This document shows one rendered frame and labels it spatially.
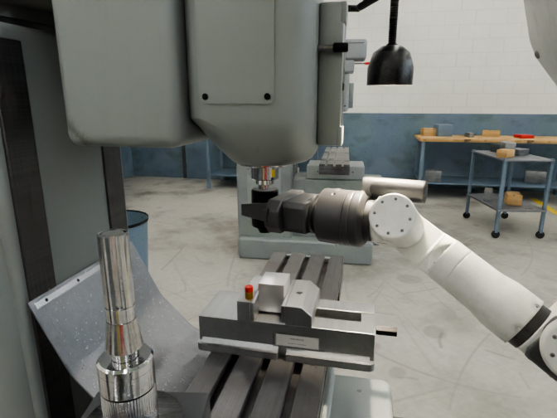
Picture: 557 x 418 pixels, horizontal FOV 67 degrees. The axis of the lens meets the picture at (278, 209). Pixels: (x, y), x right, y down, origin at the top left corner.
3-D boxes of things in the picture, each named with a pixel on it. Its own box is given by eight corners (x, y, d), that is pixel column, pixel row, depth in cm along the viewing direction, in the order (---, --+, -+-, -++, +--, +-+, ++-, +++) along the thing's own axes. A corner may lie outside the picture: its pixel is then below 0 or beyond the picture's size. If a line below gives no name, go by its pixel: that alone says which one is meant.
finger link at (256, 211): (243, 200, 72) (274, 203, 69) (243, 217, 73) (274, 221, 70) (238, 201, 71) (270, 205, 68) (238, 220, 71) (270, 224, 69)
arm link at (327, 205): (296, 177, 76) (360, 182, 71) (296, 228, 78) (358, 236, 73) (263, 190, 65) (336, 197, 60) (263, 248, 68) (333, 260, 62)
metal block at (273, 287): (289, 299, 88) (289, 273, 87) (283, 313, 83) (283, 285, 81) (265, 297, 89) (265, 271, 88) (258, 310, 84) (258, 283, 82)
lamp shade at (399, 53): (420, 85, 65) (424, 41, 63) (376, 84, 63) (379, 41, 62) (400, 85, 71) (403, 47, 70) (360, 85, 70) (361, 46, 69)
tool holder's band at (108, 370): (156, 376, 35) (154, 365, 35) (95, 387, 34) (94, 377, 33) (152, 346, 40) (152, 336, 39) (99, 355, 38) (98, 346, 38)
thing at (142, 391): (161, 435, 37) (156, 376, 35) (103, 449, 35) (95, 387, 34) (157, 399, 41) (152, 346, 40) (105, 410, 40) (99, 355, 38)
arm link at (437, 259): (375, 232, 70) (443, 288, 64) (364, 223, 62) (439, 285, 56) (401, 202, 69) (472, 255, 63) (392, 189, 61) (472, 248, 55)
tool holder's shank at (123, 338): (145, 362, 35) (133, 236, 33) (104, 369, 34) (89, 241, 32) (143, 342, 38) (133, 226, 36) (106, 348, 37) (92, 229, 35)
